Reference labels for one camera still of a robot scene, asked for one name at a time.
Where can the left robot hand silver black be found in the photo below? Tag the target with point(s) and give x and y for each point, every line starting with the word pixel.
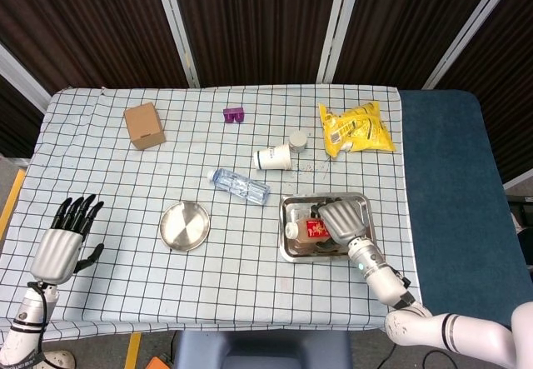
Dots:
pixel 56 252

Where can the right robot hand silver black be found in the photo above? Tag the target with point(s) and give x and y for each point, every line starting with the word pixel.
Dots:
pixel 343 219

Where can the red-labelled drink bottle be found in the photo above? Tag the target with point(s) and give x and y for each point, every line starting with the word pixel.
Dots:
pixel 310 230

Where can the clear plastic water bottle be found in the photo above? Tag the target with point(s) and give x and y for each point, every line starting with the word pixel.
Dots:
pixel 241 185

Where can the left robot arm silver white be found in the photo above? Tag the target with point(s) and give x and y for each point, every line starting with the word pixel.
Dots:
pixel 25 315

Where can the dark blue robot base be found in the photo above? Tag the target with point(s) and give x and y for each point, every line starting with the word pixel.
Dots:
pixel 262 350

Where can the rectangular steel tray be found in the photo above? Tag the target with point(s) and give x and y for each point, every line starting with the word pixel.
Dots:
pixel 291 212

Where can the yellow snack bag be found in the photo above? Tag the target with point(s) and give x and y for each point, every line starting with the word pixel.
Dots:
pixel 358 131

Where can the white paper cup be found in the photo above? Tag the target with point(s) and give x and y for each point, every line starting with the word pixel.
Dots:
pixel 275 157

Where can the white black checkered tablecloth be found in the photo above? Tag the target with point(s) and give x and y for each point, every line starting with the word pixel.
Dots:
pixel 125 177

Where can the white clog shoe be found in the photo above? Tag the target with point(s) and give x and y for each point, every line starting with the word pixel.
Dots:
pixel 58 360

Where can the round steel plate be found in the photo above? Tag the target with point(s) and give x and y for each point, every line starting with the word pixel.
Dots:
pixel 185 227

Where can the orange object on floor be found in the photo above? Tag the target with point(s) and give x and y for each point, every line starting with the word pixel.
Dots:
pixel 158 363

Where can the purple plastic block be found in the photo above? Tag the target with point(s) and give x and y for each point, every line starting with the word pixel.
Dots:
pixel 233 116

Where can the brown cardboard box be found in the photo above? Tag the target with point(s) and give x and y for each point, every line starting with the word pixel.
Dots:
pixel 145 125

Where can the dark equipment beside table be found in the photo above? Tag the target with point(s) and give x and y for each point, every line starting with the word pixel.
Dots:
pixel 520 210

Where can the brown folding partition screen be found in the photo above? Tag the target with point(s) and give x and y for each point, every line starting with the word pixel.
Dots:
pixel 258 19

